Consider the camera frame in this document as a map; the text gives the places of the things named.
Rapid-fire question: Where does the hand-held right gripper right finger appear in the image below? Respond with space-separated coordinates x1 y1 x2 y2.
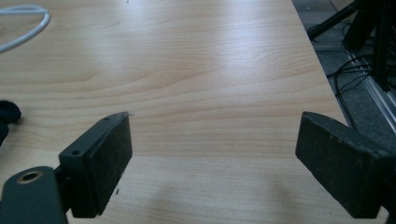
294 110 396 219

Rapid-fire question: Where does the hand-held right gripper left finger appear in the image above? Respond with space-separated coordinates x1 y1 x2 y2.
58 111 134 219

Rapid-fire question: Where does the navy cloth tie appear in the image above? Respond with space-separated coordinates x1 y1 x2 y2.
0 99 22 147

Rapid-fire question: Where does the white wire hook rack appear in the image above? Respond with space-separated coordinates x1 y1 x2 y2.
0 4 51 54

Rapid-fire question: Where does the black metal stand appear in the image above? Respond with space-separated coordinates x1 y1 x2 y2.
306 0 396 93

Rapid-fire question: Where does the black floor cable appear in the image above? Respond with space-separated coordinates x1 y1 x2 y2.
326 54 375 132

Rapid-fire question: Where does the silver metal floor rail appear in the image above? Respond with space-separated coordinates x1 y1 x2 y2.
312 42 396 135

